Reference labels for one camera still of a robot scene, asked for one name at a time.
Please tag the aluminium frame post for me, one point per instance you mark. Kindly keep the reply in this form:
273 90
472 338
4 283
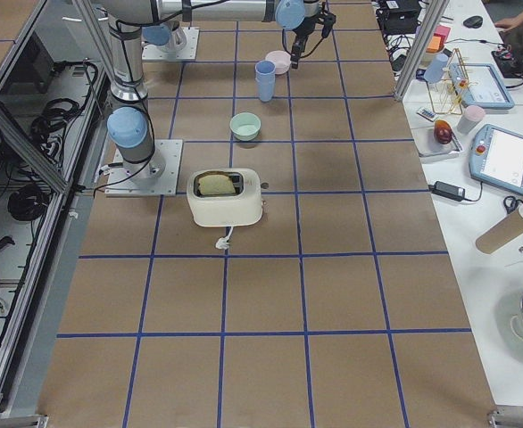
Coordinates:
433 14

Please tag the metal tray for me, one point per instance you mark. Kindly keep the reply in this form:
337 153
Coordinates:
429 149

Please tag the teach pendant far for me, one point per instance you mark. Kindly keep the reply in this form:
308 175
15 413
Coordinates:
480 84

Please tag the teach pendant near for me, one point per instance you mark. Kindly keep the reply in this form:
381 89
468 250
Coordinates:
496 158

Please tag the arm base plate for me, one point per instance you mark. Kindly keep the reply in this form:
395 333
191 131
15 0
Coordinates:
152 53
159 177

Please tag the mint green bowl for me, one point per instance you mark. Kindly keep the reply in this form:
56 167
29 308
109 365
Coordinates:
245 126

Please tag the white remote control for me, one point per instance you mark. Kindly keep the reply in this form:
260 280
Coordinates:
427 114

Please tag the pink bowl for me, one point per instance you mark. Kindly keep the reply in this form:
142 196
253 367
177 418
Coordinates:
281 61

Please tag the toast slice in toaster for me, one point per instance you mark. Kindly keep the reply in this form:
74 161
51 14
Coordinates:
216 184

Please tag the black power adapter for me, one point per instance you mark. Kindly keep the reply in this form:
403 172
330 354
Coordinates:
448 191

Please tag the red mango fruit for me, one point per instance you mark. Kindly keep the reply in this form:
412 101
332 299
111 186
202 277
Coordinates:
442 132

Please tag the cardboard tube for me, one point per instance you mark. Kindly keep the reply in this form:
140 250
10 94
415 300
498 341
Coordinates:
501 233

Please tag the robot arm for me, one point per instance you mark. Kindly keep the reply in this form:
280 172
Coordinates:
128 19
168 37

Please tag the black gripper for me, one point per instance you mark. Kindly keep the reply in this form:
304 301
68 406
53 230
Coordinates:
304 24

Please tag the gold wire rack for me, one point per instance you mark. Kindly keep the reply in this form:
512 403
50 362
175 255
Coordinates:
446 96

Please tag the teach pendant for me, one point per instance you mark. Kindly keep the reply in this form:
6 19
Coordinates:
480 84
496 158

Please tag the blue cup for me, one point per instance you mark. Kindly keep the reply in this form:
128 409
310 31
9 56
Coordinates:
265 71
265 90
435 70

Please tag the blue cup on rack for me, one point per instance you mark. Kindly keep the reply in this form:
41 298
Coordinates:
435 70

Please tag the cream white toaster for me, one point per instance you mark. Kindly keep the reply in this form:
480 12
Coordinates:
244 208

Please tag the black computer mouse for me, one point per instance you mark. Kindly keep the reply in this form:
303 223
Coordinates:
473 22

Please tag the black scissors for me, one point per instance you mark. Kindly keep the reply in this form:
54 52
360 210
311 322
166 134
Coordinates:
511 203

